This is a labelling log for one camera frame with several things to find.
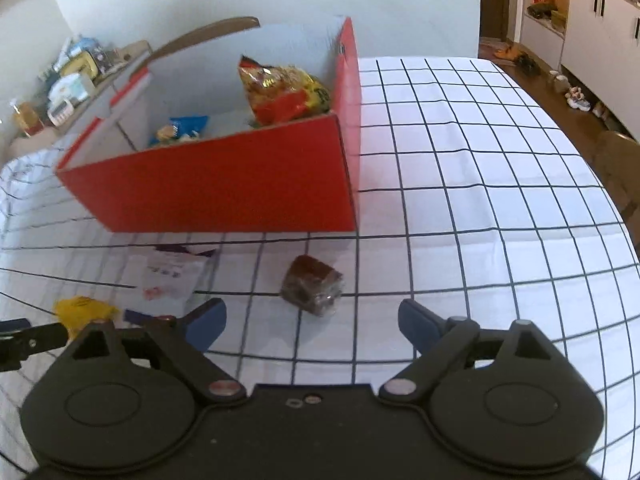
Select white blue snack packet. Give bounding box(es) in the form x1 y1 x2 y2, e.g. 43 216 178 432
122 245 216 325

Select egg print snack packet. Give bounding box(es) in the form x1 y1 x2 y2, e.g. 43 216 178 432
53 296 120 339

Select small dark brown candy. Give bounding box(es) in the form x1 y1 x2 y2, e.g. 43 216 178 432
280 255 344 318

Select blue cookie packet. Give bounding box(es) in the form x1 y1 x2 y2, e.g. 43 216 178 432
149 116 208 148

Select orange yellow chip bag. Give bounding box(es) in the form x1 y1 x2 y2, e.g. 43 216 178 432
238 56 331 127

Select checkered white tablecloth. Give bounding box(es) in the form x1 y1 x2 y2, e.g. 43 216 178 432
1 58 639 479

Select white side cabinet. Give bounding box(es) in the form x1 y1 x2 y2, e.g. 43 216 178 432
6 39 154 158

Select orange juice bottle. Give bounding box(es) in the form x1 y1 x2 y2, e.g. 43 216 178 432
10 99 44 136

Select red cardboard box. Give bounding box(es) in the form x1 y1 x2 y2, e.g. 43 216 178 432
55 16 361 233

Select white digital timer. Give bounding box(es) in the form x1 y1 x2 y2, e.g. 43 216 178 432
47 99 75 127

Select tissue box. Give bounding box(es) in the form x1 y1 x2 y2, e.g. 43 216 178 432
48 74 96 105

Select yellow clock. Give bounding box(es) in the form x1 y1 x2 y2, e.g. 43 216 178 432
58 51 101 80

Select wooden chair behind table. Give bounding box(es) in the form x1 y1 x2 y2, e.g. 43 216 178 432
151 16 260 60

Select white wall cabinets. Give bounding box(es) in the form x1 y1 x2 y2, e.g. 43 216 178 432
518 0 639 138

